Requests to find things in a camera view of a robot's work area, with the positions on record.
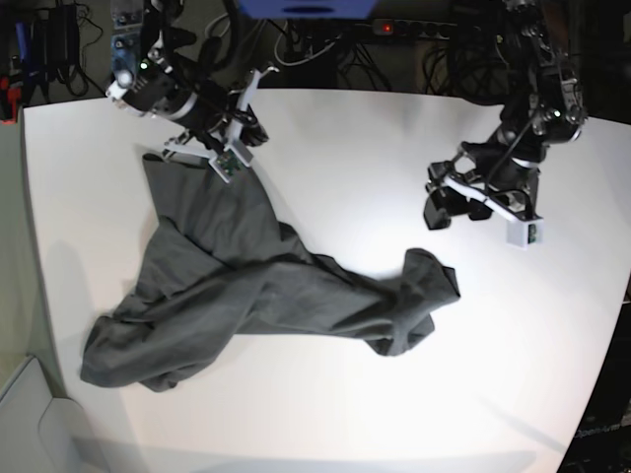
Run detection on blue black tool rack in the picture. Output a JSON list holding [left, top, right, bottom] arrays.
[[15, 3, 80, 84]]

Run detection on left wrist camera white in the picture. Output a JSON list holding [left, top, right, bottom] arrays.
[[507, 219, 544, 249]]

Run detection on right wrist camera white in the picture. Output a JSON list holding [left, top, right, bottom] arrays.
[[208, 148, 253, 183]]

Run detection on blue box overhead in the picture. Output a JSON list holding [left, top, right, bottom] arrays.
[[238, 0, 376, 20]]

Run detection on black power strip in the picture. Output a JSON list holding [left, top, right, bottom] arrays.
[[366, 19, 482, 43]]

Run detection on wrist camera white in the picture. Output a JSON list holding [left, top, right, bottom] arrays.
[[507, 219, 544, 249], [208, 148, 253, 183]]

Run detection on black floor cable bundle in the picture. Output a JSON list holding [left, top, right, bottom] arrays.
[[418, 29, 519, 104]]

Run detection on dark grey t-shirt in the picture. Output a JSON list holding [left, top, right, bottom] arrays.
[[80, 154, 460, 392]]

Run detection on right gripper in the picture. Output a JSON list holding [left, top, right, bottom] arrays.
[[162, 66, 279, 163]]

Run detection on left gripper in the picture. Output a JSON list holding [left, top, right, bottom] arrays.
[[423, 152, 540, 231]]

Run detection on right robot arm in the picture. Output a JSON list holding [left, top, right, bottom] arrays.
[[105, 1, 276, 166]]

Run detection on red clamp at left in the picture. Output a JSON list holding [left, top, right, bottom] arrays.
[[1, 75, 22, 124]]

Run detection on white cable loop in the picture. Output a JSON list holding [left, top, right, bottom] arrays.
[[273, 29, 341, 67]]

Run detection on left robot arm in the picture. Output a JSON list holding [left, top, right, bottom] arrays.
[[423, 1, 587, 241]]

